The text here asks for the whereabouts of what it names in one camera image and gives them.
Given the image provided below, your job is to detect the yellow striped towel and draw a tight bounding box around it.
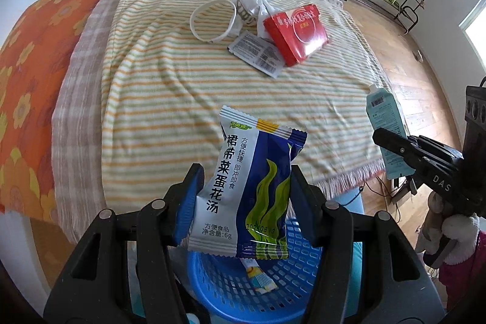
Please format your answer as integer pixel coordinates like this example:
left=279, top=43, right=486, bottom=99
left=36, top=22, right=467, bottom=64
left=101, top=0, right=389, bottom=210

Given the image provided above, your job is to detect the long white paper wrapper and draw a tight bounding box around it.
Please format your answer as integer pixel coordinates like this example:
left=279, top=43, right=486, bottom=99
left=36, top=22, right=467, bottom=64
left=240, top=258, right=278, bottom=294

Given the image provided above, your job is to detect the teal paper wrapper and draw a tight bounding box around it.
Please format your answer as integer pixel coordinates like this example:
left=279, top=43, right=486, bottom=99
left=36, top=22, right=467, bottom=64
left=366, top=84, right=414, bottom=180

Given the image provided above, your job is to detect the white tape ring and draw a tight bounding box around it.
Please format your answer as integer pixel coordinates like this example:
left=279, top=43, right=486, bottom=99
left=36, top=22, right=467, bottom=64
left=189, top=0, right=240, bottom=44

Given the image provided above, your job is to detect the blue plastic mesh basket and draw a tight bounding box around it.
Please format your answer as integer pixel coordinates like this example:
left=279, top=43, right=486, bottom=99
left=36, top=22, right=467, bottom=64
left=187, top=218, right=321, bottom=323

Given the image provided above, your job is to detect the silver barcode sachet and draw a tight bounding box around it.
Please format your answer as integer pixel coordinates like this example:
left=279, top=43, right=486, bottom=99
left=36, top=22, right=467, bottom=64
left=228, top=30, right=285, bottom=79

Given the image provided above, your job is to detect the orange floral bedsheet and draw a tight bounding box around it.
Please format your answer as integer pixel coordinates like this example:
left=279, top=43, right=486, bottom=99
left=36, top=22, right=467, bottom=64
left=1, top=0, right=100, bottom=224

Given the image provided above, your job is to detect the red torn medicine box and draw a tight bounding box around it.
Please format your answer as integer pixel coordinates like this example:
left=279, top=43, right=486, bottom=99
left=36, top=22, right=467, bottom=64
left=264, top=4, right=329, bottom=67

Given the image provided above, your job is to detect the blue seaweed soup packet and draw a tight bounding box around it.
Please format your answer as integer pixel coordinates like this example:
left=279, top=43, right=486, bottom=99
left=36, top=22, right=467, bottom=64
left=188, top=106, right=307, bottom=260

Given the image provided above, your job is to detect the white plastic bag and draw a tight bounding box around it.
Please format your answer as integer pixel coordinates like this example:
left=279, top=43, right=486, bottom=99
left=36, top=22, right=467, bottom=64
left=232, top=0, right=276, bottom=42

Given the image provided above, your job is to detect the white gloved right hand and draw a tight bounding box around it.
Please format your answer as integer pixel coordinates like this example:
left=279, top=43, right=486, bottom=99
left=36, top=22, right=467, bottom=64
left=415, top=192, right=484, bottom=269

